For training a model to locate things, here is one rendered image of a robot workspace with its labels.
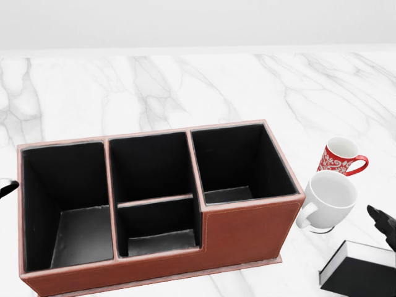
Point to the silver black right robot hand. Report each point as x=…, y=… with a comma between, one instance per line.
x=385, y=224

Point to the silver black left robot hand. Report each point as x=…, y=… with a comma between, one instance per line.
x=6, y=187

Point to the black book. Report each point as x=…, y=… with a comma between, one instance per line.
x=362, y=275

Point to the red-brown desk caddy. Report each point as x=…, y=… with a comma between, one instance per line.
x=247, y=235

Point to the white mug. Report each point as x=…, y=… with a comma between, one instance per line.
x=331, y=201

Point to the red patterned mug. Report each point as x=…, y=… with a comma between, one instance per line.
x=332, y=161

